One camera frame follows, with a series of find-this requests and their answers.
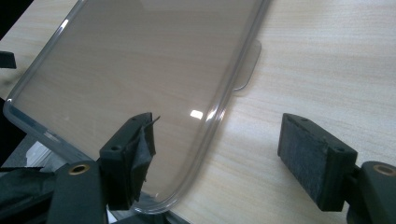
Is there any black object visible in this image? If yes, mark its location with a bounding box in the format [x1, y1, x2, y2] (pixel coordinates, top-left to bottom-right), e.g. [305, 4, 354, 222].
[0, 50, 17, 70]

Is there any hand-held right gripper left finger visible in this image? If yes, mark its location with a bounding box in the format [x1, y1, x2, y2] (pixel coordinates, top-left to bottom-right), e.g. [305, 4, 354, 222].
[98, 111, 161, 211]

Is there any clear plastic tray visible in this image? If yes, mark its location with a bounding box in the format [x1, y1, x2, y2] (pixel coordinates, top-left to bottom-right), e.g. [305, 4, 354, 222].
[3, 0, 273, 215]

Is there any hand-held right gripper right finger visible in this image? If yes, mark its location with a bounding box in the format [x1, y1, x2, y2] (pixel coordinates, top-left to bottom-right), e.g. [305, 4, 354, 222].
[276, 113, 359, 213]

